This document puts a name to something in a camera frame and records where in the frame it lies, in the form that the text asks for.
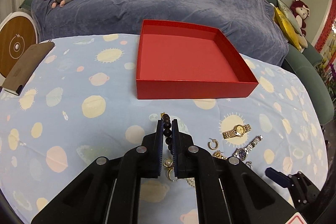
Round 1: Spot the dark bead bracelet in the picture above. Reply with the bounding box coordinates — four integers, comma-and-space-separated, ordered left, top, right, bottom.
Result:
160, 112, 176, 155

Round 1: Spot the silver blue-dial watch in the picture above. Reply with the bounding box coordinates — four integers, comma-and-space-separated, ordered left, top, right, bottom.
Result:
232, 135, 263, 161

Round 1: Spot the planet print blue tablecloth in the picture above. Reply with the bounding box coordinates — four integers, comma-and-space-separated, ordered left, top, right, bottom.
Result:
1, 34, 328, 223

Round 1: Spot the gold pearl earring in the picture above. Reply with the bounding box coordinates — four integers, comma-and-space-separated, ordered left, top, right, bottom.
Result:
163, 158, 174, 168

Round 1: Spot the silver hoop earring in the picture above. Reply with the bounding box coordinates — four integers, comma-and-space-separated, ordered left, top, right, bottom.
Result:
207, 138, 219, 150

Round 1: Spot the brown leather case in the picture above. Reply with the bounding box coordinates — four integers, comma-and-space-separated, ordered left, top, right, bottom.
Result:
1, 40, 55, 96

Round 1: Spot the red monkey plush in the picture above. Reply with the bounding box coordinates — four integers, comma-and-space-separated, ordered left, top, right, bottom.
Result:
290, 0, 310, 36

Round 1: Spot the gold ring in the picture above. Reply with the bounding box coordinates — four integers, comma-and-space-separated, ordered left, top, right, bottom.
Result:
166, 167, 179, 182

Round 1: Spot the round wooden white device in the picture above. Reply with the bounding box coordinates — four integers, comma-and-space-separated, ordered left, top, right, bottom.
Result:
0, 11, 38, 78

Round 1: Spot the green sofa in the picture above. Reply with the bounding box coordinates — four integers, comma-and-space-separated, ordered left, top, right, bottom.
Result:
267, 0, 334, 125

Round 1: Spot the gold wrist watch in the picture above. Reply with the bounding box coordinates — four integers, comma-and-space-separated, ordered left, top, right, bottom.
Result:
222, 124, 251, 139

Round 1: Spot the blue grey sofa blanket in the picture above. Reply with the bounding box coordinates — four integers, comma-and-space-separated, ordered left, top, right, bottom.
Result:
31, 0, 289, 65

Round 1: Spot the red cardboard tray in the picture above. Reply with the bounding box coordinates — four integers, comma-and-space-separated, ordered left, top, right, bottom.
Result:
136, 19, 259, 100

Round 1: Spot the grey patterned cushion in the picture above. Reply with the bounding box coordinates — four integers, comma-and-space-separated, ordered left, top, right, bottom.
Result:
277, 0, 302, 35

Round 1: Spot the gold shiny cushion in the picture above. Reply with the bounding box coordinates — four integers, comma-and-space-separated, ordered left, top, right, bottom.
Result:
274, 7, 303, 52

